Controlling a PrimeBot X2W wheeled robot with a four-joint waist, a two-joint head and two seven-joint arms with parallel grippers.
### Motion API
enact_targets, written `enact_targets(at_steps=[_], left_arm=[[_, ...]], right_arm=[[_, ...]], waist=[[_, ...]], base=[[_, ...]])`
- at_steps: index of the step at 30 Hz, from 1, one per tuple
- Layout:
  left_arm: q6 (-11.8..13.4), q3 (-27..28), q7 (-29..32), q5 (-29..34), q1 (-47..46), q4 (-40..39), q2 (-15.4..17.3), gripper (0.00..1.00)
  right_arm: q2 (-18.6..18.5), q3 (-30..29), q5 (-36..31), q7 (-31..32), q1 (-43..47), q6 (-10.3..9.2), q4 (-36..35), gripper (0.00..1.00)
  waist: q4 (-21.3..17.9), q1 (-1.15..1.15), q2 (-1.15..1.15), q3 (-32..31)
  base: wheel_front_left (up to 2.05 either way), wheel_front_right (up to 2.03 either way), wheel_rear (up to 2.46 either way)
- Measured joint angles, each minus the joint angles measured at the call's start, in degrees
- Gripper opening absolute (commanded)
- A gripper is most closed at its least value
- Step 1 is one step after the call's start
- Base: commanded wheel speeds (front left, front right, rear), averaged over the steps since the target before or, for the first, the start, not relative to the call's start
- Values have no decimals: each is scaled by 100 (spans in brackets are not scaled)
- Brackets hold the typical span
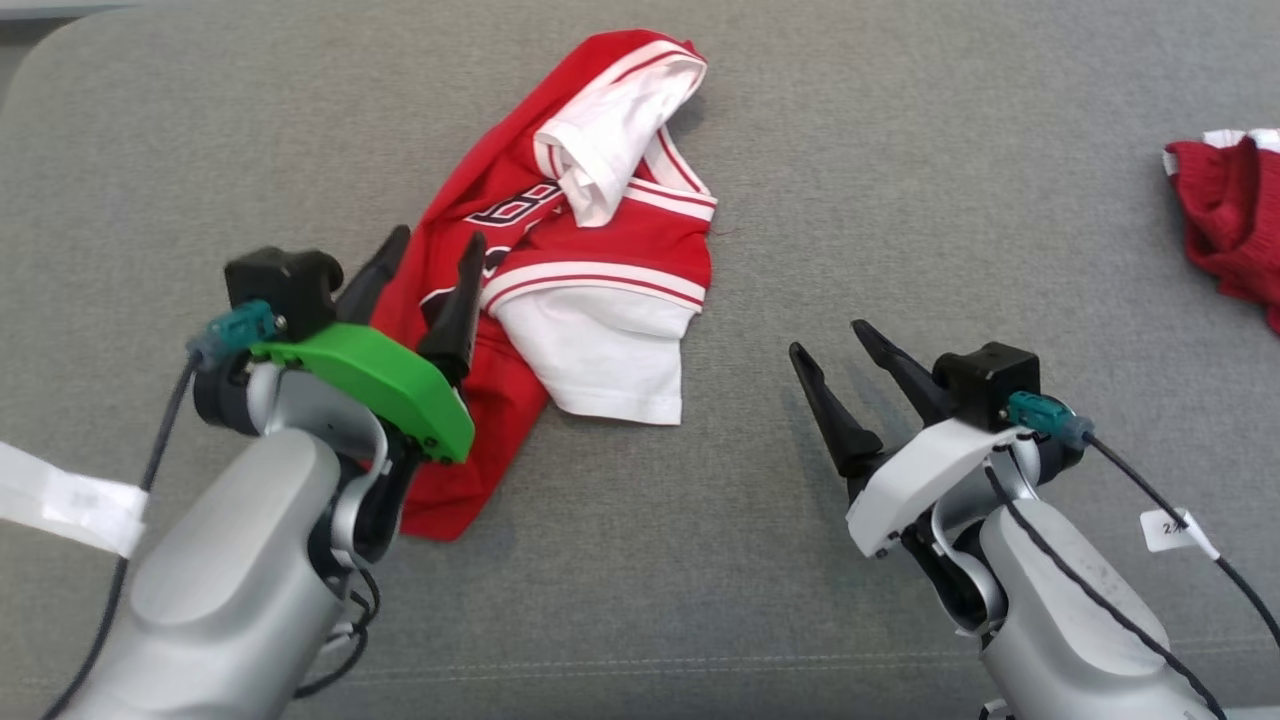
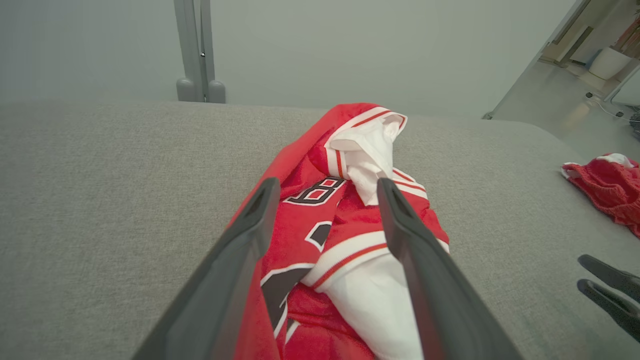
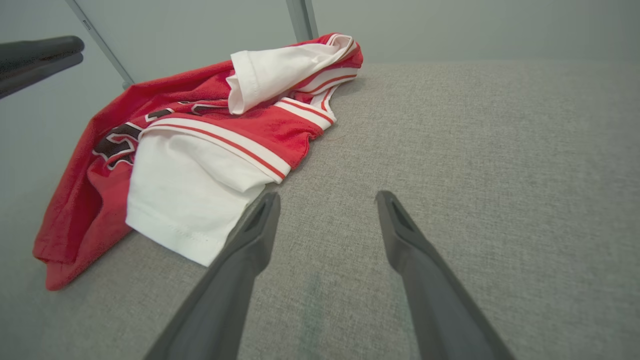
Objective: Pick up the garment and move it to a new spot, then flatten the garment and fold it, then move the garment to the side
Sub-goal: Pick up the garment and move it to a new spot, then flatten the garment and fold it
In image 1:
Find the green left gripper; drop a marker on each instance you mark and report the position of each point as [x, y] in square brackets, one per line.
[380, 380]

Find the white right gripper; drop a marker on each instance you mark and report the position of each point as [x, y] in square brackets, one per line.
[920, 475]

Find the red white basketball jersey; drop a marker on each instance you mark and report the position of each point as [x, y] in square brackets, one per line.
[600, 240]

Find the red shorts with white stripe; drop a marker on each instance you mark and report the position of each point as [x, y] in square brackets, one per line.
[1230, 220]

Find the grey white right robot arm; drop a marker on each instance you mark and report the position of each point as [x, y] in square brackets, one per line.
[1060, 630]

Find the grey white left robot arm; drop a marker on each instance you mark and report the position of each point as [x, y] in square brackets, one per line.
[230, 590]

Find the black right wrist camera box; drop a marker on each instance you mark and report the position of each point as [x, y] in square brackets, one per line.
[985, 385]

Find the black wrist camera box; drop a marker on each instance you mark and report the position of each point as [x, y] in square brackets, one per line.
[285, 285]
[985, 385]

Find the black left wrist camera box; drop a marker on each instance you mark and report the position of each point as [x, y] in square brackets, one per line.
[285, 285]

